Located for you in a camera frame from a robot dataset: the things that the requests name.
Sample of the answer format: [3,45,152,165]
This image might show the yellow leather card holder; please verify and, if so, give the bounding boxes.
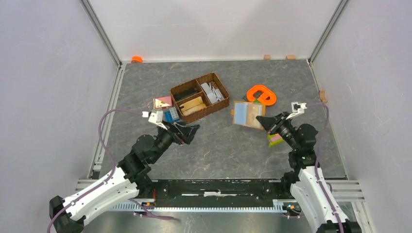
[231,101,266,129]

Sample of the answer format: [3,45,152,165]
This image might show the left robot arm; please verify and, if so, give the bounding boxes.
[47,122,200,233]

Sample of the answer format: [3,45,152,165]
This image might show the brown woven basket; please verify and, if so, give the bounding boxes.
[170,72,230,123]

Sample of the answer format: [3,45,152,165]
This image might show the gold VIP cards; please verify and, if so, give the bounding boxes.
[179,97,206,116]

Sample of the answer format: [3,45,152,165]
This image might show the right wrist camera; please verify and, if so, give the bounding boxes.
[286,102,307,119]

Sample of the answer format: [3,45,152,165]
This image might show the black cards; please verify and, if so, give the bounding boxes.
[173,88,199,101]

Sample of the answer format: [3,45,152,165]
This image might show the pink and green brick stack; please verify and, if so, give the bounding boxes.
[267,133,284,148]

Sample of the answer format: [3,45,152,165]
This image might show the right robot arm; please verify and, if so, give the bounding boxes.
[256,112,362,233]

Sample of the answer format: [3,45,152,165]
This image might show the orange tape roll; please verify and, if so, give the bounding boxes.
[131,56,143,63]

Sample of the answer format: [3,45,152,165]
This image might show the orange plastic ring toy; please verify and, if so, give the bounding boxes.
[246,84,277,106]

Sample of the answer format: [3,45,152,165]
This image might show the pink card box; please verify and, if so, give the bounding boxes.
[153,96,173,110]

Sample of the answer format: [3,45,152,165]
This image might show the silver cards pile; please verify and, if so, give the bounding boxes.
[200,83,224,104]

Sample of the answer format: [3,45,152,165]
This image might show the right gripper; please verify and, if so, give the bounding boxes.
[256,111,299,150]

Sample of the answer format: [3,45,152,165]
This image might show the blue toy brick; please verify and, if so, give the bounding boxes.
[164,107,180,122]

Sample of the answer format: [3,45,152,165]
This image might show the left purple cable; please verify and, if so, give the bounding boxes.
[46,109,176,233]

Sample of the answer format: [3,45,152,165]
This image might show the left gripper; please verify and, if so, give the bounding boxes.
[150,120,200,163]

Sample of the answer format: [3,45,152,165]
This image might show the wooden clip on wall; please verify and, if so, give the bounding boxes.
[319,90,328,104]

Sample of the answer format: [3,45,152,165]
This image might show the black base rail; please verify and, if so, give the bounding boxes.
[137,179,294,208]

